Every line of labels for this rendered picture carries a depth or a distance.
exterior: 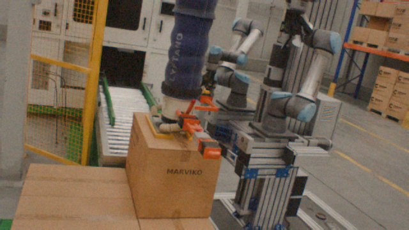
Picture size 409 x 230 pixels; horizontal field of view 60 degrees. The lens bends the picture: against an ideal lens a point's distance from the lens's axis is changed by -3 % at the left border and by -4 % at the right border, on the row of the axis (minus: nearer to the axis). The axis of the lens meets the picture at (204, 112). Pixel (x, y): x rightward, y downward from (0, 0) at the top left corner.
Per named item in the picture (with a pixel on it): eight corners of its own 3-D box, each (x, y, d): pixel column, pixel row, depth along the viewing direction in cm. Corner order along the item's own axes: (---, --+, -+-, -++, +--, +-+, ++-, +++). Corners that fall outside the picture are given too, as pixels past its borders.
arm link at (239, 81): (243, 94, 253) (248, 75, 250) (226, 89, 258) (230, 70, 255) (249, 92, 264) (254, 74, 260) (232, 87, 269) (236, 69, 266)
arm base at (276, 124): (277, 125, 230) (280, 110, 227) (291, 133, 217) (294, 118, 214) (256, 124, 224) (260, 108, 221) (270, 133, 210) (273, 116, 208)
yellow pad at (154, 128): (144, 117, 225) (146, 109, 224) (160, 119, 229) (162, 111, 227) (154, 138, 195) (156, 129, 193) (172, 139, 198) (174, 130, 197)
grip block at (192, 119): (177, 124, 192) (179, 113, 190) (195, 125, 195) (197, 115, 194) (181, 130, 184) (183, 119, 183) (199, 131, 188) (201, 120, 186)
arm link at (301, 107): (288, 117, 217) (322, 32, 216) (311, 126, 208) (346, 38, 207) (280, 114, 208) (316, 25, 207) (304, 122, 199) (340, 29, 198)
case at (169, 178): (125, 167, 245) (133, 110, 235) (182, 170, 259) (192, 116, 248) (138, 218, 191) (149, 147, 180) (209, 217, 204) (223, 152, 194)
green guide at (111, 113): (96, 82, 456) (97, 75, 454) (105, 83, 460) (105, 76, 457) (101, 125, 311) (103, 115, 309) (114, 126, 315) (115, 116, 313)
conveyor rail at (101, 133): (92, 93, 459) (94, 78, 454) (96, 94, 461) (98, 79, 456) (100, 180, 250) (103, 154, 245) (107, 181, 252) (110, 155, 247)
